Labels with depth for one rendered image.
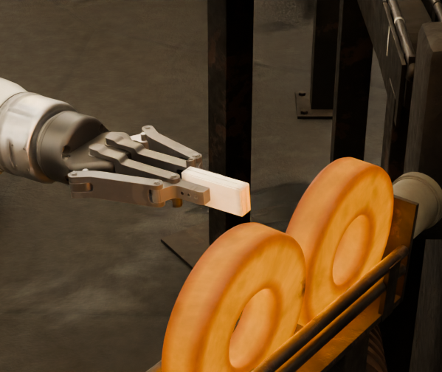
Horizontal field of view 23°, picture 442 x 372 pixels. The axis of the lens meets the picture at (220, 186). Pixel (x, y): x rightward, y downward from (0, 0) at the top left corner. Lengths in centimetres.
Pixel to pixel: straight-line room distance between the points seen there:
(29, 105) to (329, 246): 38
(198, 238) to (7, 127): 109
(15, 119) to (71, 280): 100
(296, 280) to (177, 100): 186
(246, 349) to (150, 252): 130
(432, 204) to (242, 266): 34
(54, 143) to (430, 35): 40
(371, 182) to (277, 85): 185
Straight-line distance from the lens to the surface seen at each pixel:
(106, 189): 104
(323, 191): 90
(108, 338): 196
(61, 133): 110
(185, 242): 217
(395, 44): 135
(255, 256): 80
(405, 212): 101
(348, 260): 99
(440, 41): 113
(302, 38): 305
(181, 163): 105
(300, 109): 264
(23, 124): 112
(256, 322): 88
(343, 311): 93
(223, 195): 101
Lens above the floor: 126
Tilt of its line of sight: 32 degrees down
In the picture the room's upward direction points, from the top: straight up
